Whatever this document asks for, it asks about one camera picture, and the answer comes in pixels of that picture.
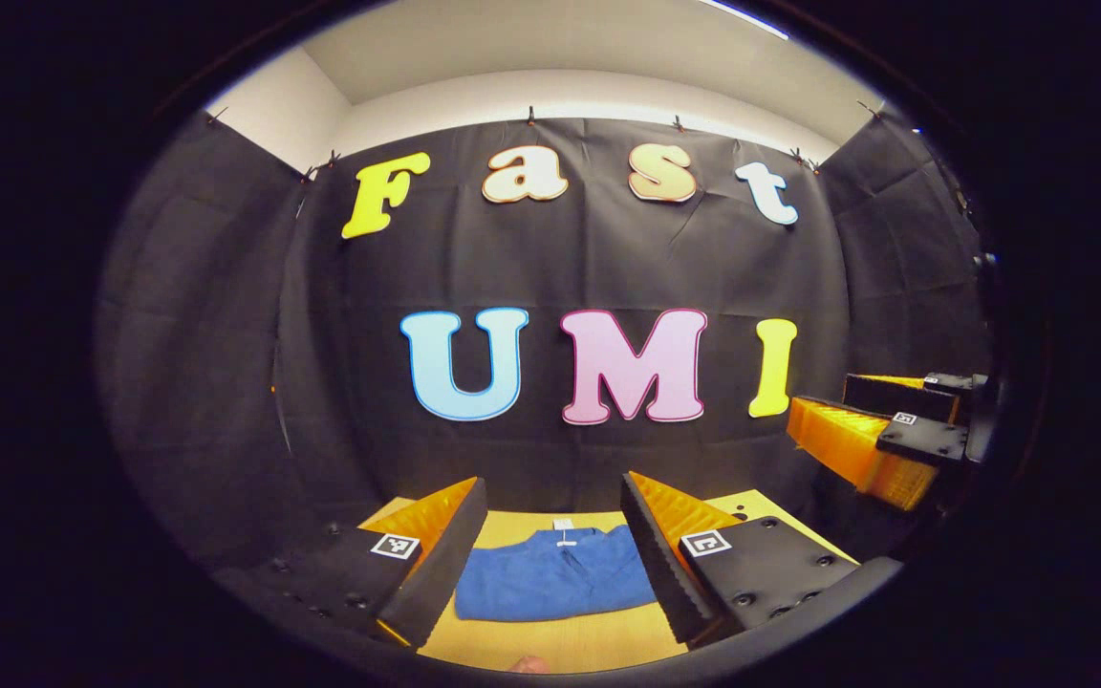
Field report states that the blue button jacket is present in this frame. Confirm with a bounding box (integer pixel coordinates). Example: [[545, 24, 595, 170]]
[[455, 519, 658, 624]]

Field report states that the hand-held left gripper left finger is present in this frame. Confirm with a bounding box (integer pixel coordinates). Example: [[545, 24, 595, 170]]
[[216, 476, 492, 653]]

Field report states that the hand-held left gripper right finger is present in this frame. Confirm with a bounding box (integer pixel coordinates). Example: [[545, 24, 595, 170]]
[[619, 471, 903, 649]]

